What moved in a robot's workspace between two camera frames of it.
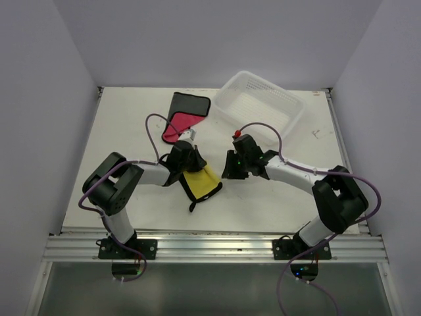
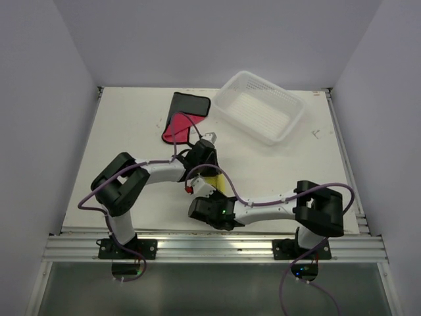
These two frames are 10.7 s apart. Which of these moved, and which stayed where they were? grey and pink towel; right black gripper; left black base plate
Moved: right black gripper
Stayed: left black base plate; grey and pink towel
